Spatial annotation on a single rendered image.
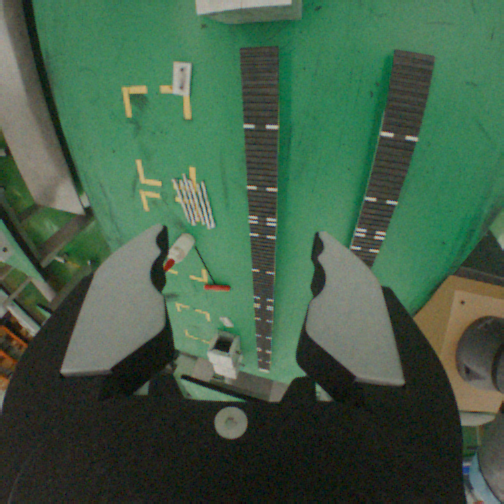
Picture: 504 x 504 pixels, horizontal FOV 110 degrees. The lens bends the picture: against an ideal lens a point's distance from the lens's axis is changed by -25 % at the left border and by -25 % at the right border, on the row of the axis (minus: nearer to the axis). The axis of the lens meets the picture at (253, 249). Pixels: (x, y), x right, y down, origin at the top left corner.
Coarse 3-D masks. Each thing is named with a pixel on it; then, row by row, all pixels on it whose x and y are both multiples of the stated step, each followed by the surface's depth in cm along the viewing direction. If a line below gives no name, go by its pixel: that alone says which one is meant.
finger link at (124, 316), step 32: (160, 224) 11; (128, 256) 8; (160, 256) 9; (96, 288) 7; (128, 288) 7; (160, 288) 9; (96, 320) 6; (128, 320) 6; (160, 320) 6; (96, 352) 5; (128, 352) 5; (160, 352) 6; (128, 384) 5
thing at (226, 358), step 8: (216, 336) 83; (224, 336) 83; (232, 336) 83; (216, 344) 83; (224, 344) 82; (232, 344) 81; (208, 352) 78; (216, 352) 78; (224, 352) 78; (232, 352) 78; (240, 352) 82; (216, 360) 82; (224, 360) 79; (232, 360) 79; (232, 368) 83
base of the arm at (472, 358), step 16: (480, 320) 36; (496, 320) 34; (464, 336) 37; (480, 336) 33; (496, 336) 31; (464, 352) 35; (480, 352) 32; (496, 352) 29; (464, 368) 35; (480, 368) 31; (496, 368) 28; (480, 384) 32; (496, 384) 27
